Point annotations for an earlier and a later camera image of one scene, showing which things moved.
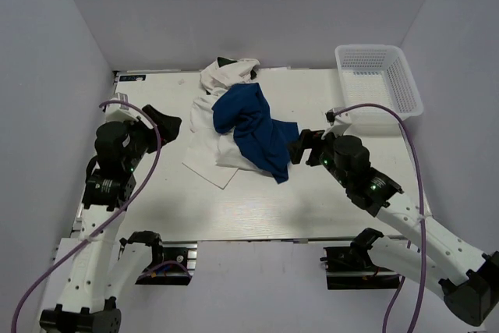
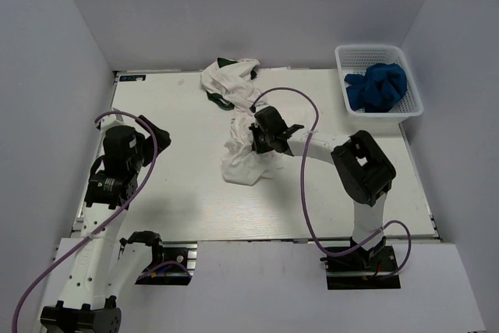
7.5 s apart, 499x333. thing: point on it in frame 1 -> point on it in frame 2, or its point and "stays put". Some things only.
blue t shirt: x=243 y=110 -> x=377 y=89
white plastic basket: x=379 y=74 stays put
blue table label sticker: x=132 y=78 stays put
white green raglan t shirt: x=222 y=73 stays put
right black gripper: x=307 y=138 -> x=260 y=148
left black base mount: x=183 y=252 stays put
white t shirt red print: x=214 y=155 -> x=240 y=162
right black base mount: x=352 y=267 stays put
